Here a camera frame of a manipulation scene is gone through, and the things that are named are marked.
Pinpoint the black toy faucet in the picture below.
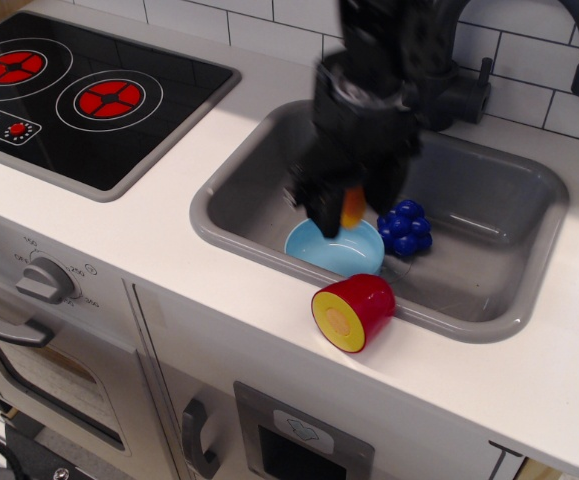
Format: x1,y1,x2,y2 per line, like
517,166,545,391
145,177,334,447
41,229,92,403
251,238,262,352
435,1,579,139

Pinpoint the light blue plastic bowl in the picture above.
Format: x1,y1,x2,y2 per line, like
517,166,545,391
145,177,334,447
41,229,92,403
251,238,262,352
284,219,385,277

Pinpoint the grey cabinet door handle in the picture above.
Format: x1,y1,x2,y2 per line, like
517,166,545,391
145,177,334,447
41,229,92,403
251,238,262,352
181,399,220,479

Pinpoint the grey plastic sink basin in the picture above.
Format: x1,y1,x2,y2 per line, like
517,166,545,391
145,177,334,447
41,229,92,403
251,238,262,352
190,100,569,343

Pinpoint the blue toy grape bunch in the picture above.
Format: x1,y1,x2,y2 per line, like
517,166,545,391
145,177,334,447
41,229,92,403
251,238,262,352
377,199,433,257

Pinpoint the grey oven door handle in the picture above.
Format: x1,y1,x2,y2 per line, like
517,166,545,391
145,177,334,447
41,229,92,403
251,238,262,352
0,315,55,348

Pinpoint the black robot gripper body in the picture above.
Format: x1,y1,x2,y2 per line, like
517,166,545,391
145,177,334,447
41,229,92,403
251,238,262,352
287,54,421,206

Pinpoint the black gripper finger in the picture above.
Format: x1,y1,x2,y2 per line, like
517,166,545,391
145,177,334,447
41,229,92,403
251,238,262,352
363,157,410,213
302,185,344,238

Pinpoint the grey oven temperature knob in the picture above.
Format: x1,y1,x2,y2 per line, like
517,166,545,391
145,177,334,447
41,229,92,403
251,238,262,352
16,257,75,305

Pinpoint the yellow toy corn piece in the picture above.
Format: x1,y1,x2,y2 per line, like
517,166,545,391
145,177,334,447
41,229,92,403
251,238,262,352
340,186,366,229

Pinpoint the grey dishwasher control panel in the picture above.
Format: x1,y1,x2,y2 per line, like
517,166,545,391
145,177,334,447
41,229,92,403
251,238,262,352
233,381,375,480

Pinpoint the red and yellow toy fruit half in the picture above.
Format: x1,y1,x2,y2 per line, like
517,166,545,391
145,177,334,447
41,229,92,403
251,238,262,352
311,274,396,353

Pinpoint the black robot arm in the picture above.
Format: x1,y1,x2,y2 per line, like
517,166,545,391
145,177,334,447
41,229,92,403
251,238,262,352
287,1,446,238

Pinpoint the black toy stovetop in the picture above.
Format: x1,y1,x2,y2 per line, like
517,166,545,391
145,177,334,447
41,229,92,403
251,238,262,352
0,12,241,202

